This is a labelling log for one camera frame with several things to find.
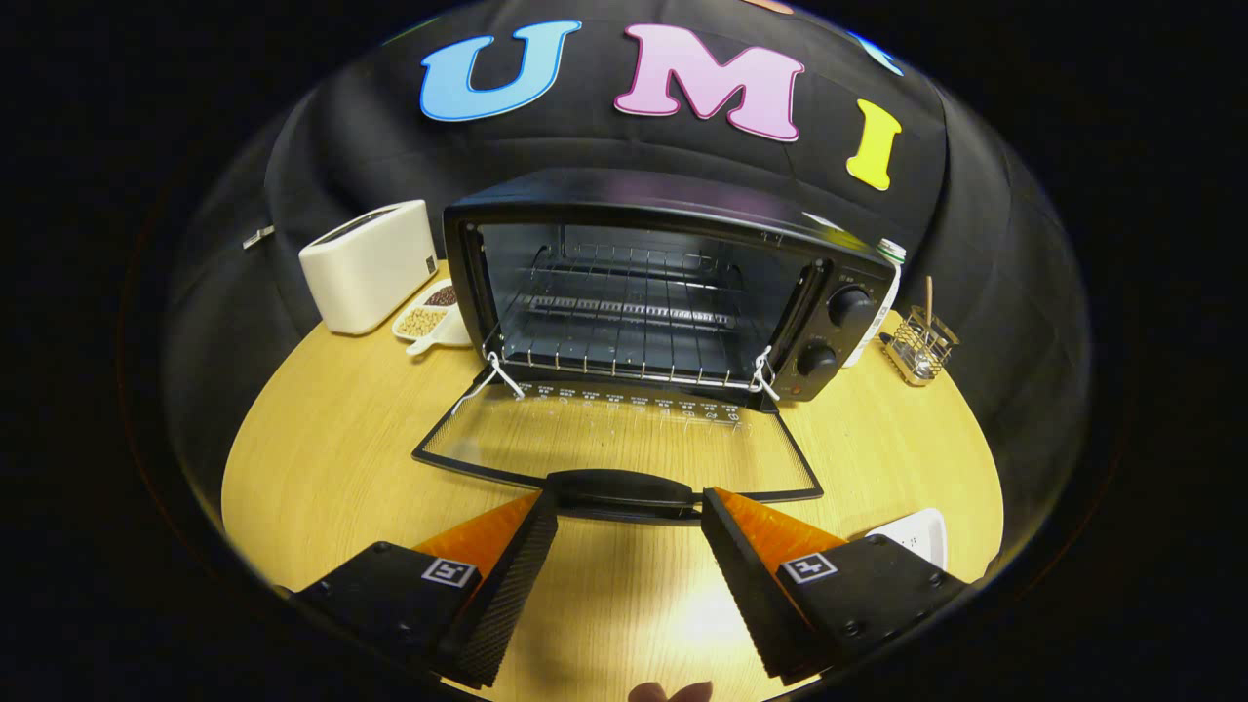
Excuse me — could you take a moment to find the white bread toaster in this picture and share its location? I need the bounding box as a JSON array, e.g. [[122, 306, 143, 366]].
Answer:
[[298, 200, 440, 336]]

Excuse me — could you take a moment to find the white bottle with green label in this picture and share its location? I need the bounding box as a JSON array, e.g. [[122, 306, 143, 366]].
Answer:
[[843, 237, 908, 370]]

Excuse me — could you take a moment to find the black backdrop cloth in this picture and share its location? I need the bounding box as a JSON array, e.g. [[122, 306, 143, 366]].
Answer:
[[161, 0, 1093, 547]]

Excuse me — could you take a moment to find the white square plate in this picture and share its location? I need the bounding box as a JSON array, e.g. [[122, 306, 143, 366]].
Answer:
[[866, 507, 949, 571]]

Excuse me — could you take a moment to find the small white bean dish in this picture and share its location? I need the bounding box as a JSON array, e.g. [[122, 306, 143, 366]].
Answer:
[[392, 280, 474, 357]]

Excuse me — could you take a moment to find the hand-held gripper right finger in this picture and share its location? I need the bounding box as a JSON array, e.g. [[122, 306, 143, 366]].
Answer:
[[700, 487, 976, 683]]

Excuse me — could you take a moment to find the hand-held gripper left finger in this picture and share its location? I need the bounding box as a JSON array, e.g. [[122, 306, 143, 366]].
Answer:
[[291, 487, 560, 688]]

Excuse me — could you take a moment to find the black toaster oven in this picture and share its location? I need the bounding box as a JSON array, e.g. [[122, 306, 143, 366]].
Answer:
[[411, 168, 898, 523]]

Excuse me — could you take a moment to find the wire mesh holder basket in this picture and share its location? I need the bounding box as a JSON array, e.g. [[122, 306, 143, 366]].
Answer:
[[880, 305, 961, 387]]

